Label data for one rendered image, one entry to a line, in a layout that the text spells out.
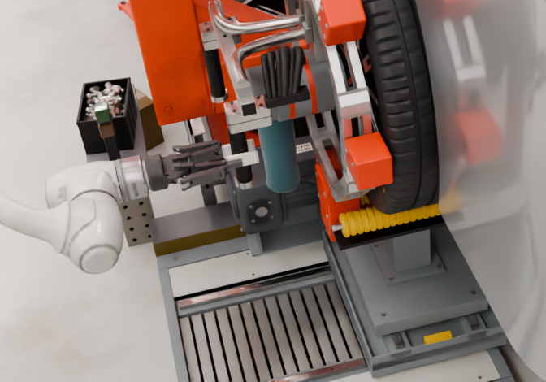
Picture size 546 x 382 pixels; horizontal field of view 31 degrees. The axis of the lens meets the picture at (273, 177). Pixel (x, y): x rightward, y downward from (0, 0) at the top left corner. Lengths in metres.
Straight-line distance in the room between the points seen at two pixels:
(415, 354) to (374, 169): 0.74
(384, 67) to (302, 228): 1.14
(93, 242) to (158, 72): 0.85
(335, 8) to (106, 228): 0.61
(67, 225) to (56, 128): 1.90
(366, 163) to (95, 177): 0.55
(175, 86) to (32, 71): 1.57
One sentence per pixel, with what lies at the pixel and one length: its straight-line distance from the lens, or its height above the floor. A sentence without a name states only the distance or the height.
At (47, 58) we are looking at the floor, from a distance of 4.24.
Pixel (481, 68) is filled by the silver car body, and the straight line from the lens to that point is 1.56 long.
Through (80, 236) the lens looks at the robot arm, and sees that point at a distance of 1.91.
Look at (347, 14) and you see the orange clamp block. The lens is 1.91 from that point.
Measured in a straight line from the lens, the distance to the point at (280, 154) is 2.43.
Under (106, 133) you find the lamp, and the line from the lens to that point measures 2.67.
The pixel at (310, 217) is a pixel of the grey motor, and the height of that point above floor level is 0.10.
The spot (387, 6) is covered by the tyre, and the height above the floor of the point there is 1.12.
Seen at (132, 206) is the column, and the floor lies 0.16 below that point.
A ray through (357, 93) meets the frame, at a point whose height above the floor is 0.98.
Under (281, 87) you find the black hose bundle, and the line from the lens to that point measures 1.98.
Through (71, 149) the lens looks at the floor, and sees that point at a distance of 3.66.
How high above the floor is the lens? 2.10
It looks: 39 degrees down
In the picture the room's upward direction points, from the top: 9 degrees counter-clockwise
